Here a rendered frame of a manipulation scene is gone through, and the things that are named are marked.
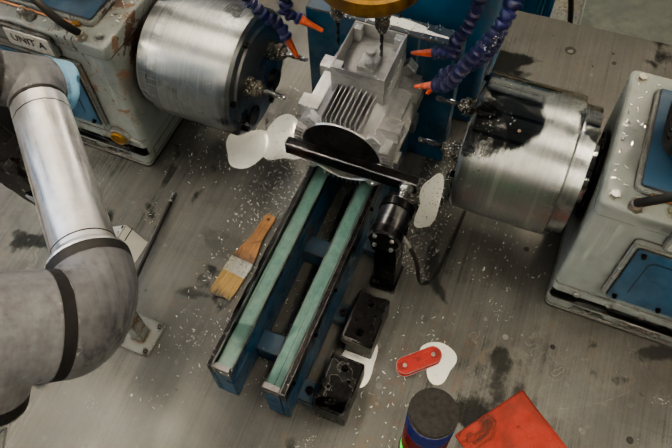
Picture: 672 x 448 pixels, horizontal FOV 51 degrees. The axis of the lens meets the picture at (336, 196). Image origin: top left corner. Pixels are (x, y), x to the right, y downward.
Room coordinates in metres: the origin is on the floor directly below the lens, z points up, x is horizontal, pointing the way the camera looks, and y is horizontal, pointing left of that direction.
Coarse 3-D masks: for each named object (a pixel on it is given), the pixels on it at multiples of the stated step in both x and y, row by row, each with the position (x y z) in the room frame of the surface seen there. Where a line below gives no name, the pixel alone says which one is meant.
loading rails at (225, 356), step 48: (336, 192) 0.80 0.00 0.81; (384, 192) 0.77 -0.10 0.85; (288, 240) 0.63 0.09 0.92; (336, 240) 0.62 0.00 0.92; (288, 288) 0.58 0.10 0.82; (336, 288) 0.53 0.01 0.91; (240, 336) 0.44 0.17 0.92; (288, 336) 0.44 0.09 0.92; (240, 384) 0.39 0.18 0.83; (288, 384) 0.35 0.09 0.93
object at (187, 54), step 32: (160, 0) 1.01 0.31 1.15; (192, 0) 1.00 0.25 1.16; (224, 0) 1.01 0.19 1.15; (160, 32) 0.93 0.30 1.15; (192, 32) 0.92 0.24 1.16; (224, 32) 0.91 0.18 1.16; (256, 32) 0.94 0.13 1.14; (160, 64) 0.89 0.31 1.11; (192, 64) 0.87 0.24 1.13; (224, 64) 0.86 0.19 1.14; (256, 64) 0.92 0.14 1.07; (160, 96) 0.87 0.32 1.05; (192, 96) 0.84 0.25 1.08; (224, 96) 0.83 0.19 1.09; (256, 96) 0.85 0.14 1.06; (224, 128) 0.82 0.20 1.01
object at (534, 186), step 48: (480, 96) 0.75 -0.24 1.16; (528, 96) 0.74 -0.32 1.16; (576, 96) 0.75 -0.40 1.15; (432, 144) 0.73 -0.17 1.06; (480, 144) 0.67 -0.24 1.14; (528, 144) 0.65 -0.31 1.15; (576, 144) 0.64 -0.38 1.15; (480, 192) 0.62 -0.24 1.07; (528, 192) 0.60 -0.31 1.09; (576, 192) 0.59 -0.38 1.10
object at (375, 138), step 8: (408, 64) 0.89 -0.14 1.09; (416, 64) 0.89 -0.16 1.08; (408, 72) 0.88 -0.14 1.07; (304, 112) 0.79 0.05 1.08; (312, 112) 0.78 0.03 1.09; (304, 120) 0.77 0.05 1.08; (312, 120) 0.77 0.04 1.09; (368, 136) 0.73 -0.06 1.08; (376, 136) 0.73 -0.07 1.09; (384, 136) 0.73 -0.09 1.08; (376, 144) 0.72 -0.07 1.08; (376, 184) 0.72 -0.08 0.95
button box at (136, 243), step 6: (114, 228) 0.58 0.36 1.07; (120, 228) 0.57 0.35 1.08; (126, 228) 0.57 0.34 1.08; (132, 228) 0.57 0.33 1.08; (120, 234) 0.56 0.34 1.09; (126, 234) 0.56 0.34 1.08; (132, 234) 0.56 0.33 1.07; (138, 234) 0.57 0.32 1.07; (126, 240) 0.55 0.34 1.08; (132, 240) 0.55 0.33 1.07; (138, 240) 0.56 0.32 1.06; (144, 240) 0.56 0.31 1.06; (132, 246) 0.55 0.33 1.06; (138, 246) 0.55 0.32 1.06; (144, 246) 0.55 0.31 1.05; (132, 252) 0.54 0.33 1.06; (138, 252) 0.54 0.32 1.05; (138, 258) 0.53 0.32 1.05
